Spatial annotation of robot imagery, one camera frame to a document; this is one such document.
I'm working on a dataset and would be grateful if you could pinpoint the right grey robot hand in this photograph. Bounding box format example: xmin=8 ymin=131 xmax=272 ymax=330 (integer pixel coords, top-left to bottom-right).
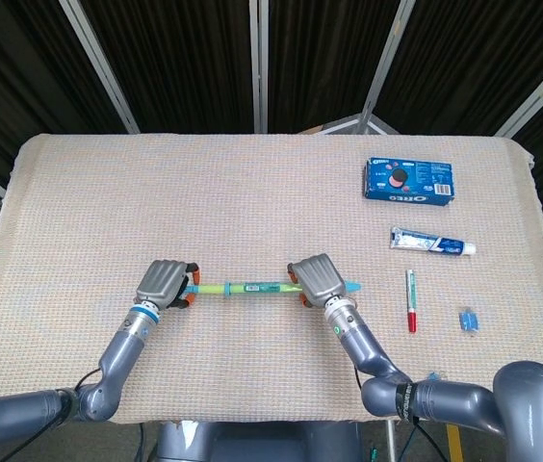
xmin=286 ymin=253 xmax=349 ymax=309

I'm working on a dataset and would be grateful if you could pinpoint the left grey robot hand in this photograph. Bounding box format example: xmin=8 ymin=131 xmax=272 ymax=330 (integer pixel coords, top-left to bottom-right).
xmin=135 ymin=259 xmax=203 ymax=312

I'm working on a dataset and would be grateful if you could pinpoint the green blue toothbrush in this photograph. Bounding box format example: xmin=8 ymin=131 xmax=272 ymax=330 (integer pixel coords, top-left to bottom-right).
xmin=182 ymin=277 xmax=364 ymax=300

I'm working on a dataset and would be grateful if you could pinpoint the white blue toothpaste tube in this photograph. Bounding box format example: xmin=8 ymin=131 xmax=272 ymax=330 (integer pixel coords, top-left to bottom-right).
xmin=389 ymin=226 xmax=478 ymax=256

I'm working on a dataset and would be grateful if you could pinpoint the white marker pen red cap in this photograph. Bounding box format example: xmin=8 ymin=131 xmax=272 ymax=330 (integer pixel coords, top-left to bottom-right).
xmin=404 ymin=268 xmax=420 ymax=334

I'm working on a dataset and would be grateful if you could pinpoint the beige woven tablecloth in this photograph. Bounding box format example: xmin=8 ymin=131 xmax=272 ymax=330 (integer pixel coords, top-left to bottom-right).
xmin=0 ymin=133 xmax=543 ymax=425

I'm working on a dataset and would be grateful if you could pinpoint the blue Oreo cookie box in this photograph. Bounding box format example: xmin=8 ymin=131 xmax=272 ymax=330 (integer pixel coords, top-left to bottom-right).
xmin=361 ymin=156 xmax=456 ymax=208

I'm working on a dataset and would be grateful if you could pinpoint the brown cardboard piece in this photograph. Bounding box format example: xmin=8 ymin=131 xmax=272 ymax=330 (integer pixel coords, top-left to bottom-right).
xmin=298 ymin=123 xmax=336 ymax=137

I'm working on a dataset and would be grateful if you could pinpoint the small blue plastic clip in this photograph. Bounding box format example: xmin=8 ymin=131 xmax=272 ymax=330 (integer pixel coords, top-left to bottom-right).
xmin=457 ymin=305 xmax=478 ymax=333

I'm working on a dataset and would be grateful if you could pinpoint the grey robot torso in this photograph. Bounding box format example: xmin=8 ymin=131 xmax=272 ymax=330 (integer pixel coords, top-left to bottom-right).
xmin=155 ymin=419 xmax=364 ymax=462

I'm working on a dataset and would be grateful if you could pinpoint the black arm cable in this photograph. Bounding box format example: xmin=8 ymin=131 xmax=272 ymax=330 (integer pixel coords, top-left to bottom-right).
xmin=72 ymin=367 xmax=105 ymax=392

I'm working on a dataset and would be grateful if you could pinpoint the black velcro strap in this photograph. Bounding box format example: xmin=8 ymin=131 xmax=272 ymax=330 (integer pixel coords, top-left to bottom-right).
xmin=395 ymin=382 xmax=416 ymax=424

